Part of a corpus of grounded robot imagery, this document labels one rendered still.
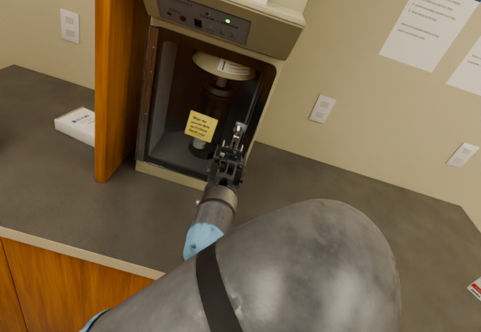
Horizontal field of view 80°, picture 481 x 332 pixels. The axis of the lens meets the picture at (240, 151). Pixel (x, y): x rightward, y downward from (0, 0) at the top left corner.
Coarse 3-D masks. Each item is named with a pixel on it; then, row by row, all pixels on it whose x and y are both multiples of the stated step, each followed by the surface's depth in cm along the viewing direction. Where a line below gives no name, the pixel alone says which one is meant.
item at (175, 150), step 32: (160, 32) 66; (160, 64) 70; (192, 64) 69; (224, 64) 68; (256, 64) 67; (160, 96) 74; (192, 96) 73; (224, 96) 72; (256, 96) 71; (160, 128) 80; (224, 128) 77; (160, 160) 86; (192, 160) 84
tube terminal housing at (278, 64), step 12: (276, 0) 60; (288, 0) 60; (300, 0) 60; (300, 12) 61; (156, 24) 66; (168, 24) 66; (192, 36) 66; (204, 36) 66; (228, 48) 67; (240, 48) 66; (264, 60) 67; (276, 60) 67; (264, 108) 74; (252, 144) 80; (144, 168) 90; (156, 168) 89; (180, 180) 91; (192, 180) 90
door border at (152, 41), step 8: (152, 32) 66; (152, 40) 67; (152, 48) 68; (152, 56) 69; (144, 64) 70; (152, 64) 70; (152, 72) 71; (144, 80) 72; (152, 80) 72; (144, 88) 73; (144, 96) 75; (144, 104) 76; (144, 112) 77; (144, 120) 79; (144, 128) 80; (144, 136) 82; (144, 144) 83; (136, 152) 85
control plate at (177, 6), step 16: (160, 0) 56; (176, 0) 55; (160, 16) 62; (176, 16) 60; (192, 16) 58; (208, 16) 57; (224, 16) 55; (208, 32) 62; (224, 32) 60; (240, 32) 59
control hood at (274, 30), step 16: (144, 0) 58; (192, 0) 54; (208, 0) 52; (224, 0) 51; (240, 0) 51; (240, 16) 54; (256, 16) 53; (272, 16) 52; (288, 16) 52; (256, 32) 57; (272, 32) 56; (288, 32) 55; (256, 48) 63; (272, 48) 61; (288, 48) 59
